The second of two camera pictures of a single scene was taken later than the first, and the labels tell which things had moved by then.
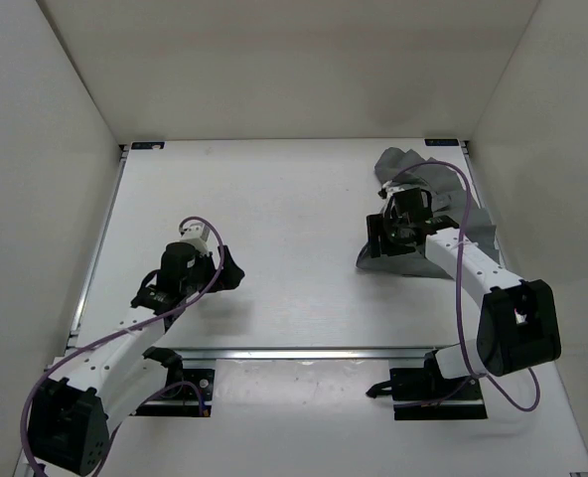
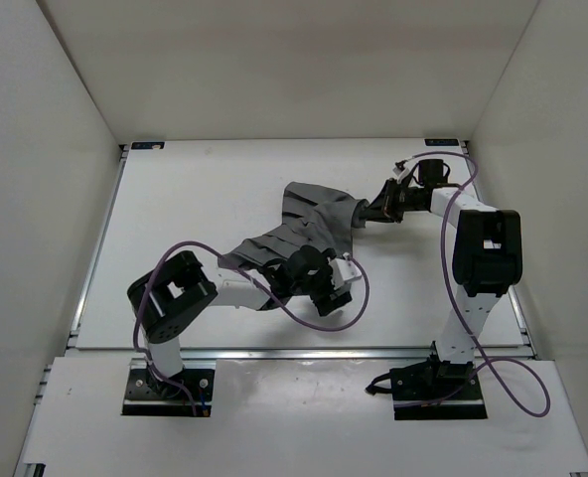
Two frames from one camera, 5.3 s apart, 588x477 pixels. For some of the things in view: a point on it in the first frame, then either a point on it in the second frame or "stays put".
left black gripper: [231, 274] -> [323, 300]
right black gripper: [377, 244] -> [382, 209]
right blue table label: [443, 142] stays put
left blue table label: [156, 145] stays put
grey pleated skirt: [424, 199] -> [314, 217]
